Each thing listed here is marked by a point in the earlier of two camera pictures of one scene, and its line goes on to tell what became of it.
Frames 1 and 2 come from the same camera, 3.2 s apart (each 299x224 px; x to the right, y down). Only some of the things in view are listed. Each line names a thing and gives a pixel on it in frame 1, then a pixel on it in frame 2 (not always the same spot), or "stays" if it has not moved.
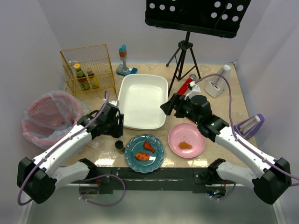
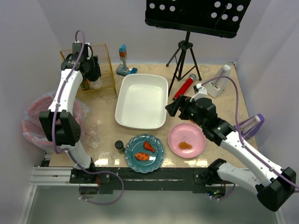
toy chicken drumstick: x=147 y=146 stays
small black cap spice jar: x=119 y=145 stays
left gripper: x=118 y=124 → x=94 y=76
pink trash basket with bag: x=48 y=115 stays
